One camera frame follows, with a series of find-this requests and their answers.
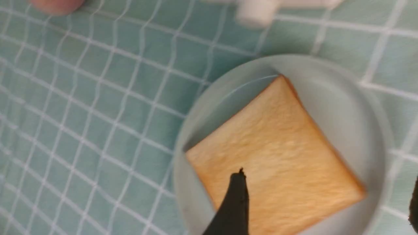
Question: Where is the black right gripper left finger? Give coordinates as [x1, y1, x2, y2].
[203, 168, 249, 235]

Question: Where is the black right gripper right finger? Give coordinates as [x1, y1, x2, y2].
[409, 177, 418, 231]

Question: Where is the toasted bread slice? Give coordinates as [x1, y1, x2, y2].
[185, 75, 366, 235]

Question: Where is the pale green round plate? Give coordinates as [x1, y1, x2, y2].
[172, 55, 392, 235]

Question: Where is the green checked tablecloth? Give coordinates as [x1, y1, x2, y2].
[0, 0, 417, 235]

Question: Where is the white two-slot toaster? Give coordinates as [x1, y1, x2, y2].
[207, 0, 343, 28]

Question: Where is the pink peach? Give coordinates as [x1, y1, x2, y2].
[29, 0, 85, 15]

